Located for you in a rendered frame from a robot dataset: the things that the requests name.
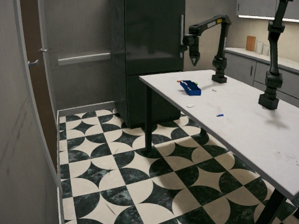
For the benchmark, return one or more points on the blue rack of labelled bins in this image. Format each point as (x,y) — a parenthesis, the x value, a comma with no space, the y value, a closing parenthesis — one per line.
(190,87)

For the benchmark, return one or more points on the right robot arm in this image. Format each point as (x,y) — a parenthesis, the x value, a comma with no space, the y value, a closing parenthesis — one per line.
(197,29)

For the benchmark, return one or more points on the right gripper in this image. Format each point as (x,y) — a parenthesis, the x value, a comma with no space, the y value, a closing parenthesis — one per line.
(195,56)

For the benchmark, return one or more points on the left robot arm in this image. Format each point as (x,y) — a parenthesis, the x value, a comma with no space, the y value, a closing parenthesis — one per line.
(273,77)

